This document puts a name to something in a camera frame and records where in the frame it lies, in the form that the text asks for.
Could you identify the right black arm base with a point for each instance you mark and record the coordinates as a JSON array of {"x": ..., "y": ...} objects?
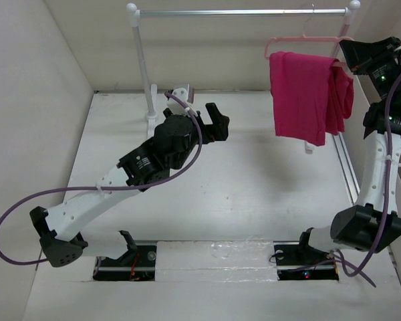
[{"x": 298, "y": 261}]

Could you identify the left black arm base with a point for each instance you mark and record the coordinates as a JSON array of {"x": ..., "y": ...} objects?
[{"x": 136, "y": 264}]

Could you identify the pink plastic hanger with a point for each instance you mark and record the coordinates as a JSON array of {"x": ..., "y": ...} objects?
[{"x": 303, "y": 38}]

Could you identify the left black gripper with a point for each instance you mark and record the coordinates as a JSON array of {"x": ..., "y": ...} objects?
[{"x": 216, "y": 132}]

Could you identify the white clothes rack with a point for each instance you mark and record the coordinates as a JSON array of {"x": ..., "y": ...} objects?
[{"x": 136, "y": 15}]

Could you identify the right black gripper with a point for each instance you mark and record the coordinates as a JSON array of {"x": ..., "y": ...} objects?
[{"x": 362, "y": 55}]

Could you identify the pink trousers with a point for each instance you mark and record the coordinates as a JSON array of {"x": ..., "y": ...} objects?
[{"x": 312, "y": 96}]

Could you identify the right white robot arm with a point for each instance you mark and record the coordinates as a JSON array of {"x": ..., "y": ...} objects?
[{"x": 320, "y": 238}]

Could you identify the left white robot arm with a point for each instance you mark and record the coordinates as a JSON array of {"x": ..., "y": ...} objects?
[{"x": 60, "y": 227}]

